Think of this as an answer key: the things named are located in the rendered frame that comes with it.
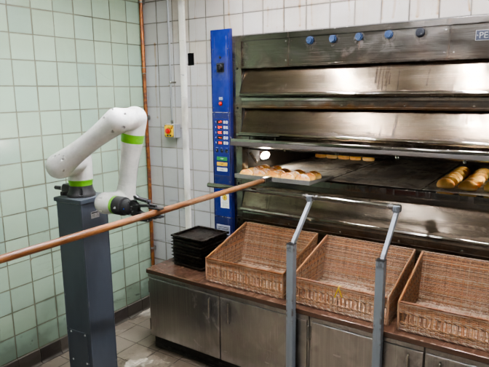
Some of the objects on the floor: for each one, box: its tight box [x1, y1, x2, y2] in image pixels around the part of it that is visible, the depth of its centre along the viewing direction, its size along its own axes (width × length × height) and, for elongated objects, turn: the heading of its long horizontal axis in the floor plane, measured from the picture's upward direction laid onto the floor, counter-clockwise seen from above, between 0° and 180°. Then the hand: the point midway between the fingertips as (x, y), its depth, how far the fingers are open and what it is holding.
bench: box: [146, 256, 489, 367], centre depth 290 cm, size 56×242×58 cm, turn 60°
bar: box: [207, 183, 402, 367], centre depth 276 cm, size 31×127×118 cm, turn 60°
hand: (156, 212), depth 227 cm, fingers closed on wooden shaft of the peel, 3 cm apart
